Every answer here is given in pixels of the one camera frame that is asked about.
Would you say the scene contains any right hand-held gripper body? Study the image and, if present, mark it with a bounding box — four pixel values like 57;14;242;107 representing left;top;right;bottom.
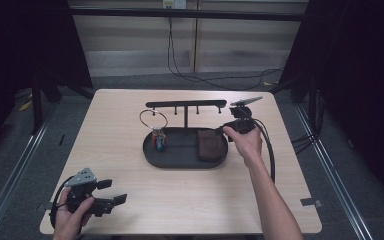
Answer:
224;96;264;135

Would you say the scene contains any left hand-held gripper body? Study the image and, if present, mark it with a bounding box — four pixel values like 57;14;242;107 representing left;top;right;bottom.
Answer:
67;167;115;218

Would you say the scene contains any brown zip pouch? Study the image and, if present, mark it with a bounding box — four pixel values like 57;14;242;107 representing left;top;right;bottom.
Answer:
196;128;227;164

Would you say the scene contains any black tray with hook rack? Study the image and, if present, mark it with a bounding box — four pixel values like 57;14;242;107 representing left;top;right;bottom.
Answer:
142;99;230;170

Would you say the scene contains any key ring with colourful tags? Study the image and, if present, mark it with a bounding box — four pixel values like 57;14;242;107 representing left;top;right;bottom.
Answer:
138;108;170;153

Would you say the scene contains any person's right hand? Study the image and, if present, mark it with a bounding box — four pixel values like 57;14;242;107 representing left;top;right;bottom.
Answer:
222;125;264;168

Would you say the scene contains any person's left hand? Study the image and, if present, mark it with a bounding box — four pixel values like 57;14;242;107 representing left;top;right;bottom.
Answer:
53;188;96;240

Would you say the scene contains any grey tape strip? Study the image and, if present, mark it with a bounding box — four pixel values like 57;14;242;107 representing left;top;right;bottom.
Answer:
299;197;324;208
35;202;52;213

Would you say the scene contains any black stand leg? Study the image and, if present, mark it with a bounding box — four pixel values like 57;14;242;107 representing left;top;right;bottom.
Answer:
31;76;45;136

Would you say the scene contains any yellow floor tape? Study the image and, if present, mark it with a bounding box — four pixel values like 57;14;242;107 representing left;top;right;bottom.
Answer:
18;99;33;112

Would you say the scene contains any black horizontal bar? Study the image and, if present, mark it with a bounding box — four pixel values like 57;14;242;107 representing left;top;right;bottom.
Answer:
68;7;309;23

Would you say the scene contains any dark curtain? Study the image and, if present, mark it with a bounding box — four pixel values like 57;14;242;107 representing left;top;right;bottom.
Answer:
278;0;384;209
0;0;93;164

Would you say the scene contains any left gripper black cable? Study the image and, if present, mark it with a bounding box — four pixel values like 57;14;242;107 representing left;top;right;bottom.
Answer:
48;175;75;232

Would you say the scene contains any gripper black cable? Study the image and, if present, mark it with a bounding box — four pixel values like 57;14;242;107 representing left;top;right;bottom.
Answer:
48;175;75;232
252;117;277;185

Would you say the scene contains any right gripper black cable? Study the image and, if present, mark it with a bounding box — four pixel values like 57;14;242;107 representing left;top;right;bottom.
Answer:
252;117;277;185

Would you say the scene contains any bundle of black floor cables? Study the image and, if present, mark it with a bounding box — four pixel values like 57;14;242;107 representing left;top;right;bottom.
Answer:
290;89;326;155

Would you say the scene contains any metal floor rail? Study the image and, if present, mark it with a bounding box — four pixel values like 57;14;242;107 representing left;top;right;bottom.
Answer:
0;111;56;240
294;103;376;240

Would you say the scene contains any black wall cable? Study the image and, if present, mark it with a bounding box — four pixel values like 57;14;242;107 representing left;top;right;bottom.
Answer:
167;16;285;91

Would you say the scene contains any white wall socket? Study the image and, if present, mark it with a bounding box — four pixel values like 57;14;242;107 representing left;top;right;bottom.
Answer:
162;0;188;10

